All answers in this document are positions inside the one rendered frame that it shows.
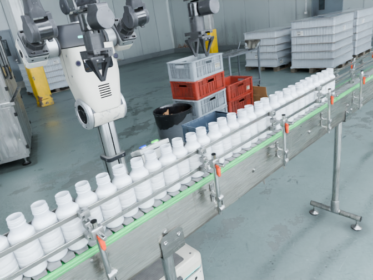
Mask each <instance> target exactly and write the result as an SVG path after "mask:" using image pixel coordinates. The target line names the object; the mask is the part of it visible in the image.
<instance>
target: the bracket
mask: <svg viewBox="0 0 373 280"><path fill-rule="evenodd" d="M355 64H356V63H355ZM355 64H353V65H351V69H350V72H349V73H351V75H350V78H351V80H349V84H353V83H354V80H353V79H352V78H354V77H359V79H360V89H359V97H355V92H353V95H352V96H353V97H354V98H358V99H357V100H358V101H359V104H355V103H354V98H353V99H352V103H353V104H354V105H357V107H358V109H361V107H362V100H363V97H362V84H365V79H366V77H370V76H365V74H364V71H361V73H360V74H359V75H355V74H353V73H354V72H355V69H353V68H355ZM352 66H353V67H352ZM321 90H322V86H317V87H316V91H318V93H317V94H316V95H317V97H318V98H317V99H316V103H321V101H322V99H320V97H321V96H326V98H327V119H325V118H323V117H322V115H323V113H322V112H321V117H320V118H322V119H323V120H326V123H327V126H323V125H322V120H321V121H320V125H321V126H322V127H325V128H326V133H330V130H331V129H332V128H331V122H332V119H331V118H330V112H331V104H334V97H338V96H339V95H338V94H332V91H331V88H328V93H327V94H323V93H322V92H320V91H321ZM268 113H269V115H268V116H270V117H271V119H270V123H272V125H270V126H269V131H274V130H276V125H274V123H276V122H278V123H280V126H282V139H283V148H282V149H281V148H279V141H276V148H278V150H276V156H278V158H280V159H282V160H281V161H282V163H283V166H286V164H287V163H288V161H289V159H288V153H289V150H288V149H286V133H289V125H290V124H292V125H293V124H294V122H289V121H288V119H287V118H286V117H285V116H286V114H282V115H281V117H282V119H281V120H277V119H276V118H273V116H275V115H276V111H272V110H270V111H269V112H268ZM196 150H197V151H198V153H197V154H199V155H201V157H199V159H200V162H201V163H203V164H202V165H200V166H199V167H200V171H201V172H203V173H204V172H206V171H208V170H209V167H208V165H207V164H205V163H206V162H208V163H209V164H210V168H212V169H213V173H214V183H215V191H216V193H215V192H214V185H213V183H211V184H210V191H212V194H211V201H213V202H214V204H216V205H217V207H216V210H217V211H218V215H222V214H223V210H224V209H225V206H224V203H223V199H224V196H223V195H222V194H221V193H220V187H219V177H220V176H221V169H220V167H225V164H223V163H220V162H219V158H218V157H216V153H211V159H207V156H204V154H205V153H206V148H205V147H199V148H197V149H196ZM279 150H282V151H281V154H282V155H283V157H279ZM215 195H216V196H215ZM215 200H216V201H217V203H216V202H215ZM76 212H77V213H78V218H80V219H81V220H84V221H82V224H83V227H84V228H85V229H86V231H84V232H83V233H84V236H85V239H86V240H87V241H91V240H94V241H95V240H96V242H97V245H98V249H99V252H100V256H101V258H102V262H103V265H104V269H105V275H106V276H107V279H108V280H118V277H117V272H118V271H117V269H116V268H115V269H114V268H112V267H111V264H110V263H109V257H108V254H107V251H106V244H105V241H106V240H107V236H105V231H104V228H103V225H101V224H100V223H98V222H97V219H92V220H90V219H89V218H88V217H90V216H91V215H90V211H89V209H88V208H87V207H83V208H81V209H79V210H78V211H76Z"/></svg>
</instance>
